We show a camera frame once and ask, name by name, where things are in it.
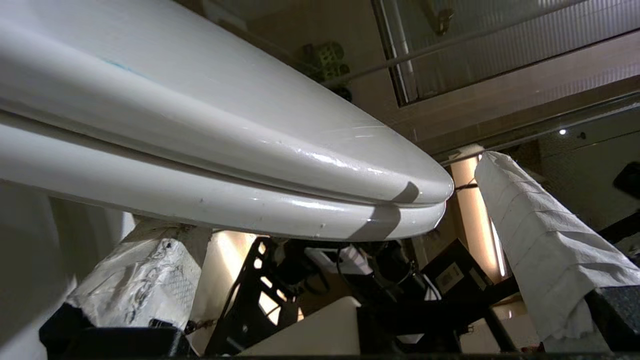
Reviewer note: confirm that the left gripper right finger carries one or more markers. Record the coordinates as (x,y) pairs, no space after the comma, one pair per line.
(540,250)

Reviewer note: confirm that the glass shower door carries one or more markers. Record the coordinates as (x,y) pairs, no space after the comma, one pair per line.
(500,45)

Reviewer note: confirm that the white toilet seat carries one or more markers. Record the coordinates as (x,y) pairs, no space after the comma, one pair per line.
(200,200)

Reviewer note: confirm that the metal rail bar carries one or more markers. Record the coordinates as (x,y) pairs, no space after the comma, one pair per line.
(450,44)

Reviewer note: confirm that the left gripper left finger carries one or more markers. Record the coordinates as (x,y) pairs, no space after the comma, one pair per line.
(135,280)

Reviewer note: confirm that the green perforated holder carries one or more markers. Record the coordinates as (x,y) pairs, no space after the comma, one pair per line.
(327,61)

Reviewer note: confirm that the black box with label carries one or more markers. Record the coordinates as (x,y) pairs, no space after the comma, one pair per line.
(452,272)

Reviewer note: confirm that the white toilet bowl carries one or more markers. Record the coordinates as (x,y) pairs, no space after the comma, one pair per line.
(35,270)

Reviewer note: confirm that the white toilet lid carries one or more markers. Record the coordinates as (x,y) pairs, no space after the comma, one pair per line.
(175,95)

